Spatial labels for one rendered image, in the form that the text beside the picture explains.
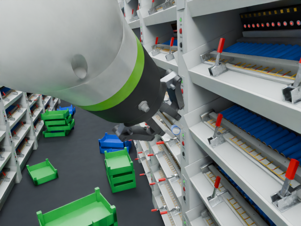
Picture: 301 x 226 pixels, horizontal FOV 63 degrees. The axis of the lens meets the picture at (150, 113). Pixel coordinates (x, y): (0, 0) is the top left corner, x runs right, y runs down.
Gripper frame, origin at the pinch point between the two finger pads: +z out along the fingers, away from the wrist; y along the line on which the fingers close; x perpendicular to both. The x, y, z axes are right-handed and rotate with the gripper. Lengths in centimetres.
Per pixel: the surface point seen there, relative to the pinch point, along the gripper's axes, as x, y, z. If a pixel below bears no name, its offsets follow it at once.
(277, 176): 20.3, -7.2, 11.2
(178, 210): 5, 31, 88
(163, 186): -13, 32, 105
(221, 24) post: -18.8, -32.8, 23.2
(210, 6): -15.8, -27.5, 6.5
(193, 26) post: -23.0, -26.0, 19.1
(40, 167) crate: -123, 124, 154
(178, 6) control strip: -31.5, -28.3, 18.6
